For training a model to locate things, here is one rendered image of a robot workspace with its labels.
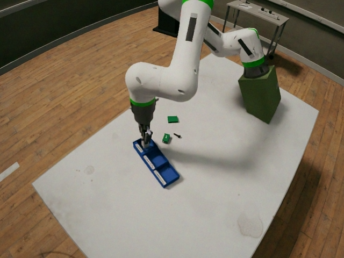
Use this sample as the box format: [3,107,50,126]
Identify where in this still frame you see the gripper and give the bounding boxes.
[134,113,153,148]

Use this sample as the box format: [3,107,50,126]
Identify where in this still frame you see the blue three-compartment tray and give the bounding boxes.
[133,138,180,188]

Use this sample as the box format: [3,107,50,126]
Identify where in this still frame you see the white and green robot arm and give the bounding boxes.
[125,0,269,117]

